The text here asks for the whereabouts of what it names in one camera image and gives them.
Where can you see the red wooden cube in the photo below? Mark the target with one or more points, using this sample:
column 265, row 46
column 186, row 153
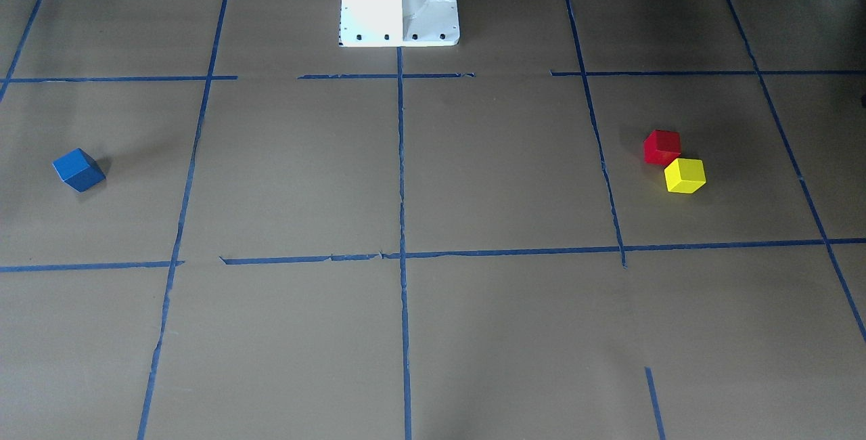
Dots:
column 662, row 147

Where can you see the yellow wooden cube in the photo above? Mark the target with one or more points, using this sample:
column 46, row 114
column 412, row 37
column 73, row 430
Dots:
column 684, row 175

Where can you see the blue wooden cube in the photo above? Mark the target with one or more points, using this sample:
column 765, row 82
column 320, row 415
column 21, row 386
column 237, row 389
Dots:
column 78, row 170

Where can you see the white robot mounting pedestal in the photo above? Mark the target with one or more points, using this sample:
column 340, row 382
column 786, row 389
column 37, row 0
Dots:
column 398, row 23

